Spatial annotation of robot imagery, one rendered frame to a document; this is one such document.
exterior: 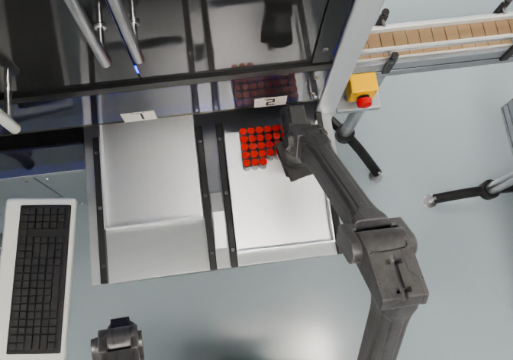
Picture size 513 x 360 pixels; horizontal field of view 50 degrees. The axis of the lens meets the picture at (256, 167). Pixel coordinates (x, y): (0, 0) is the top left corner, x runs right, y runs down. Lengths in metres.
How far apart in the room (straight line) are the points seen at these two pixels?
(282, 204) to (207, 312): 0.96
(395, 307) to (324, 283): 1.54
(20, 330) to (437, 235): 1.69
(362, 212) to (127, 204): 0.79
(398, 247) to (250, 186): 0.71
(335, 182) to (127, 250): 0.70
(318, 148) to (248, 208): 0.45
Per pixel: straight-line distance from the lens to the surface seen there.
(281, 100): 1.44
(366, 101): 1.49
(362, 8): 1.10
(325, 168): 1.04
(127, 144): 1.58
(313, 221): 1.51
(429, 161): 2.59
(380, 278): 0.85
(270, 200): 1.51
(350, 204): 0.95
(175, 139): 1.56
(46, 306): 1.62
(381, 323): 0.89
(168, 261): 1.50
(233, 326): 2.36
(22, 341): 1.64
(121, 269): 1.52
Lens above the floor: 2.36
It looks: 75 degrees down
